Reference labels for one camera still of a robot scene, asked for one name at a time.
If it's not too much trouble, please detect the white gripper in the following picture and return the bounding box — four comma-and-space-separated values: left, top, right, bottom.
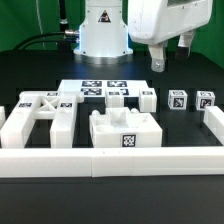
128, 0, 213, 72

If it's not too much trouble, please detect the white chair seat part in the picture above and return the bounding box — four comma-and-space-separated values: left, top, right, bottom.
89, 107, 163, 148

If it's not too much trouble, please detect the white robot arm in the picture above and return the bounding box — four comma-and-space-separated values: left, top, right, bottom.
74, 0, 213, 72

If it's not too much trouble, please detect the tagged white cube nut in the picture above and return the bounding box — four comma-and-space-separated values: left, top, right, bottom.
168, 90, 188, 110

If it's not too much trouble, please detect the white right fence piece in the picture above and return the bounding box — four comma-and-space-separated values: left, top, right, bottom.
203, 106, 224, 146

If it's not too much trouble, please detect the white fence piece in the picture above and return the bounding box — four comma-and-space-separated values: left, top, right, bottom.
203, 106, 224, 146
0, 106, 5, 130

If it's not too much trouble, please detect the white left fence piece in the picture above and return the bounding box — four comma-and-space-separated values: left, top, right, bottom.
0, 106, 5, 130

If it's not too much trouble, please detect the white marker base plate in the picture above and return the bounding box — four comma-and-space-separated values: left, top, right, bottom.
58, 79, 148, 97

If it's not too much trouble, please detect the white front fence rail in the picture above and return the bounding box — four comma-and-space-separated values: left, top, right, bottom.
0, 146, 224, 178

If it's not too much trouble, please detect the white chair back frame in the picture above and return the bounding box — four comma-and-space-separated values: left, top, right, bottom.
0, 91, 84, 149

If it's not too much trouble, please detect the black cable with connector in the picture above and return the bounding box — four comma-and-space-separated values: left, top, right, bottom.
13, 29, 81, 51

